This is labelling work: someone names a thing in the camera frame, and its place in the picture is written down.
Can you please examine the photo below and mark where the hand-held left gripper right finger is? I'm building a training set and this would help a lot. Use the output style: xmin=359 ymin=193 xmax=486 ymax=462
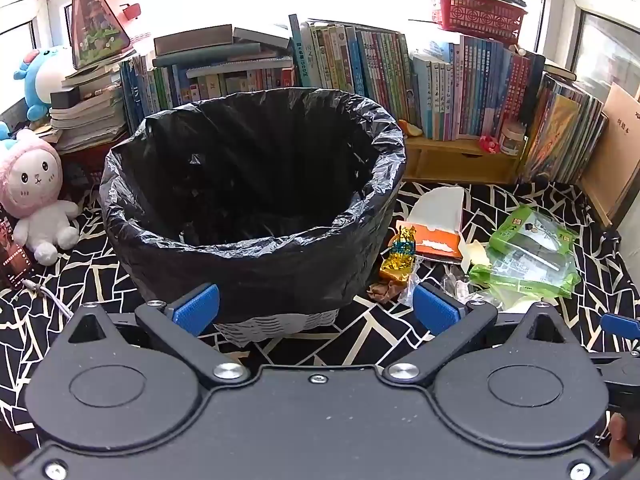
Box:
xmin=382 ymin=281 xmax=568 ymax=386

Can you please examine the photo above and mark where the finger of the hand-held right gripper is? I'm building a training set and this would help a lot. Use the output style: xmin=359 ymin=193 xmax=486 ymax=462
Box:
xmin=590 ymin=312 xmax=640 ymax=368

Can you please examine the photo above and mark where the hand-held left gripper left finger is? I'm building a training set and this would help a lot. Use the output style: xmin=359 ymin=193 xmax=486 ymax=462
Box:
xmin=66 ymin=282 xmax=251 ymax=386

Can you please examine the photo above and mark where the silver clear wrapper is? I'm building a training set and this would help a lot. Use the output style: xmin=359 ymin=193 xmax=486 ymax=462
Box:
xmin=397 ymin=272 xmax=426 ymax=306

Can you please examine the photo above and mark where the brown paper scrap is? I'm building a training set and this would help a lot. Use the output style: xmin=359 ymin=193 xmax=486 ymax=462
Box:
xmin=368 ymin=280 xmax=406 ymax=302

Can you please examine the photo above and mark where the gold foil candy wrapper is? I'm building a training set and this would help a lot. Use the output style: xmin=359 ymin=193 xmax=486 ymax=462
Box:
xmin=378 ymin=225 xmax=418 ymax=283

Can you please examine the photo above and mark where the cream paper piece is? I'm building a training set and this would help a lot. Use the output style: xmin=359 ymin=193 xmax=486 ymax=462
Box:
xmin=460 ymin=240 xmax=493 ymax=273

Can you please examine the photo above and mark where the black trash bag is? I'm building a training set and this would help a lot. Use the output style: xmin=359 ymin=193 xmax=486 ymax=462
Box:
xmin=99 ymin=87 xmax=407 ymax=326

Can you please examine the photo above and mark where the white woven waste basket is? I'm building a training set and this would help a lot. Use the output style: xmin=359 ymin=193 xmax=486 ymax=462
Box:
xmin=212 ymin=309 xmax=342 ymax=348

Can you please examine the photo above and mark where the green plastic packet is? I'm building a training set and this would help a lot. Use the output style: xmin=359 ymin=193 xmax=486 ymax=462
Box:
xmin=487 ymin=205 xmax=578 ymax=266
xmin=467 ymin=250 xmax=581 ymax=311

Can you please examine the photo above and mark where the row of short upright books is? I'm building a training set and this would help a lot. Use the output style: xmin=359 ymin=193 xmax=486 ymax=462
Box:
xmin=119 ymin=55 xmax=296 ymax=131

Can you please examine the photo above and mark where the pile of worn books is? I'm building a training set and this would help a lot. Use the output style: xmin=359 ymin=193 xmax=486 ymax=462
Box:
xmin=47 ymin=50 xmax=131 ymax=153

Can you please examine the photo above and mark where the stack of flat lying books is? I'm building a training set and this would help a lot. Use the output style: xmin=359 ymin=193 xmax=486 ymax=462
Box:
xmin=151 ymin=24 xmax=293 ymax=78

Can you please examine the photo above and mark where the person's right hand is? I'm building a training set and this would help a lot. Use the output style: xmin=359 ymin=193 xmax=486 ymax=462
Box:
xmin=606 ymin=411 xmax=636 ymax=463

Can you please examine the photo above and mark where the black cream patterned cloth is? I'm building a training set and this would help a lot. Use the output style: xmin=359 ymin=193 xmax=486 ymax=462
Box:
xmin=0 ymin=180 xmax=640 ymax=461

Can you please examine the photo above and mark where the wooden desktop shelf with drawers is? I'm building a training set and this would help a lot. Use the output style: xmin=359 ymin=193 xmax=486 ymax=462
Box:
xmin=402 ymin=132 xmax=523 ymax=186

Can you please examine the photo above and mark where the light wooden board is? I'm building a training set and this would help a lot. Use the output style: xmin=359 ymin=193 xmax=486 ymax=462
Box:
xmin=580 ymin=82 xmax=640 ymax=228

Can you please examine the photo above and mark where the small labelled jar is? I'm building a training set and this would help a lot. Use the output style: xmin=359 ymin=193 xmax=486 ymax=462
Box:
xmin=500 ymin=122 xmax=527 ymax=157

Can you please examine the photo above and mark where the dark printed card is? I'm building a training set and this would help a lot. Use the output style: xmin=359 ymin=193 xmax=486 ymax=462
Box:
xmin=0 ymin=210 xmax=38 ymax=291

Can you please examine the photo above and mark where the row of thin magazines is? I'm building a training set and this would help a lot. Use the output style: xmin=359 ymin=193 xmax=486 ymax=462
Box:
xmin=520 ymin=72 xmax=608 ymax=186

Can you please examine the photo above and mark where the pink bunny plush toy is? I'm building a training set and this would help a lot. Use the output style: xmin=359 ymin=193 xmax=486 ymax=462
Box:
xmin=0 ymin=129 xmax=81 ymax=267

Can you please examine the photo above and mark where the row of tall colourful paperbacks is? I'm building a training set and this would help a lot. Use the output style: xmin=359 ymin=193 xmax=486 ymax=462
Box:
xmin=289 ymin=14 xmax=546 ymax=142

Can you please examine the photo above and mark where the blue white plush toy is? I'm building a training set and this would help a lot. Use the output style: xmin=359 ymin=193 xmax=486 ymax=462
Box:
xmin=12 ymin=45 xmax=73 ymax=123

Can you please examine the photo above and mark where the red triangular display box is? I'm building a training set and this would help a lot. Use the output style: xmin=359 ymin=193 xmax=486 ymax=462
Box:
xmin=69 ymin=0 xmax=143 ymax=72

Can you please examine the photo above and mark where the red plastic basket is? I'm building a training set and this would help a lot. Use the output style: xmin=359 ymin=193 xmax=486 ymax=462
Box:
xmin=431 ymin=0 xmax=528 ymax=45

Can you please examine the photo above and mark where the grey braided cable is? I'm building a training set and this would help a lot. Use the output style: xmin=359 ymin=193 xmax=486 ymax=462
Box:
xmin=22 ymin=280 xmax=76 ymax=321

